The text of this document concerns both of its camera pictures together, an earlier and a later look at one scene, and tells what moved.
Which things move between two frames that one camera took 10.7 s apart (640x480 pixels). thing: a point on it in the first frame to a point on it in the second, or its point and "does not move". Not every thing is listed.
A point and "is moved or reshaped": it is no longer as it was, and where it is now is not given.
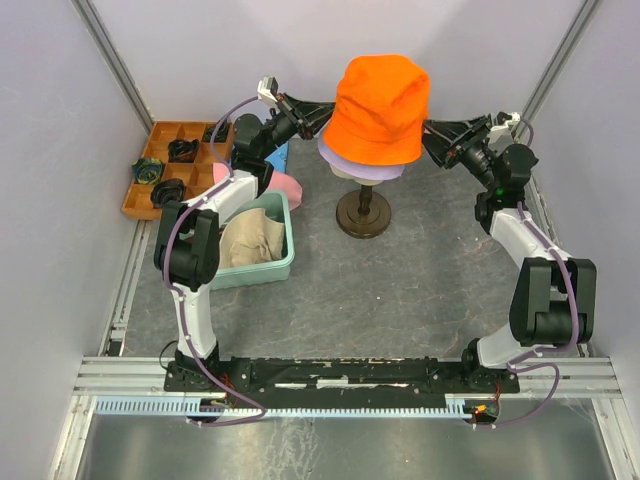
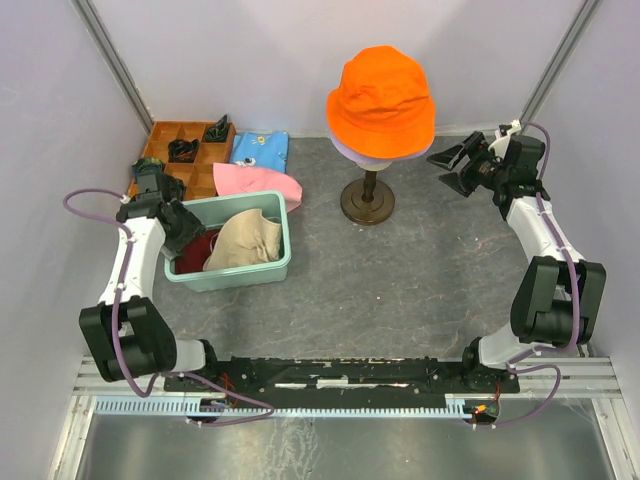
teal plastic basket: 276,205 does not move
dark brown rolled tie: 171,189 does not move
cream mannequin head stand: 363,214 is moved or reshaped
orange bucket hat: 379,113 does not move
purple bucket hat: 356,169 to 362,159
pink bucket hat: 277,182 does not move
